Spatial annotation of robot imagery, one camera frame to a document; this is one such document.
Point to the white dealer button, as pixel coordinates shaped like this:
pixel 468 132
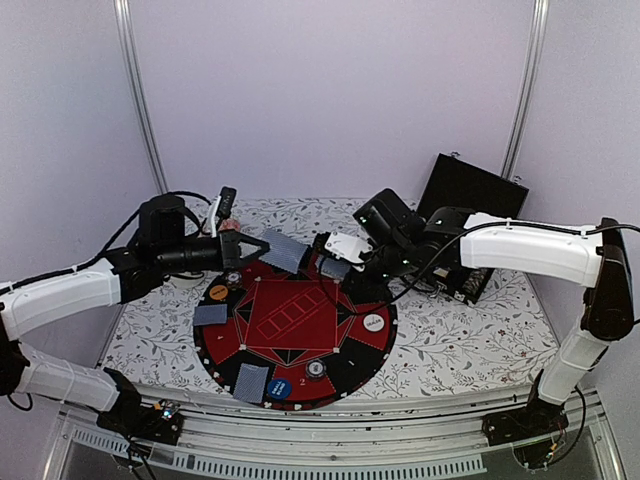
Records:
pixel 374 323

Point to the right aluminium frame post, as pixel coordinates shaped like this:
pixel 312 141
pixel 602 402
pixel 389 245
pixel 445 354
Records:
pixel 531 66

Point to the chip row outer right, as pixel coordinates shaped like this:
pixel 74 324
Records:
pixel 474 283

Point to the round red black poker mat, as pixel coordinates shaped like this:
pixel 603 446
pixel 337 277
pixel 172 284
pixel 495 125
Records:
pixel 282 321

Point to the orange big blind button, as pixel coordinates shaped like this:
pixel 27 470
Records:
pixel 218 292

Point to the left aluminium frame post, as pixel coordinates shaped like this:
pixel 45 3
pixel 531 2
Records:
pixel 126 36

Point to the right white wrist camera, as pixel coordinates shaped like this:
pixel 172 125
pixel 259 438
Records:
pixel 342 247

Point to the face-down card seat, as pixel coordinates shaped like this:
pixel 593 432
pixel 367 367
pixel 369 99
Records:
pixel 207 315
pixel 250 383

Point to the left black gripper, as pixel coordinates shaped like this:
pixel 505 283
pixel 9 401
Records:
pixel 229 254

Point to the face-down card front seat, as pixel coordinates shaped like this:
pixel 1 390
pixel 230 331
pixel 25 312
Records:
pixel 250 383

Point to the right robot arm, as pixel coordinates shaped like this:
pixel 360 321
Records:
pixel 592 257

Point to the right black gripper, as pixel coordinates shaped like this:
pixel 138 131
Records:
pixel 364 288

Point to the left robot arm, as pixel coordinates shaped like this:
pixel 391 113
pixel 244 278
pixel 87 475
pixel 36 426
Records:
pixel 114 276

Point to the aluminium frame post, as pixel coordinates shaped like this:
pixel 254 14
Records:
pixel 126 36
pixel 531 66

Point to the red patterned small bowl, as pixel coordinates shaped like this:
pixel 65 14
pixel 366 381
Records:
pixel 230 224

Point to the black poker chip case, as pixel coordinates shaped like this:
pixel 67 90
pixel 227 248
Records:
pixel 455 183

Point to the boxed texas holdem cards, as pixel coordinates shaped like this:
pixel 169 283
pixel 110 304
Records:
pixel 441 272

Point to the aluminium front rail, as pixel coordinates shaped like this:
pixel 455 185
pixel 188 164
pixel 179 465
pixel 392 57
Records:
pixel 408 438

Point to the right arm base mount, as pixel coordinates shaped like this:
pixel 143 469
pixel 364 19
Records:
pixel 534 422

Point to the blue playing card deck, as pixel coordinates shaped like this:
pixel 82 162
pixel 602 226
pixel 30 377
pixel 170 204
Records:
pixel 333 269

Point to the blue small blind button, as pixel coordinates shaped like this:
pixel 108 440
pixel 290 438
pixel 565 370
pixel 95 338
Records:
pixel 279 389

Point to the small poker chip stack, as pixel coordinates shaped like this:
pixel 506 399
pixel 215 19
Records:
pixel 315 370

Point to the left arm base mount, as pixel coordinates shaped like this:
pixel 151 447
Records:
pixel 161 423

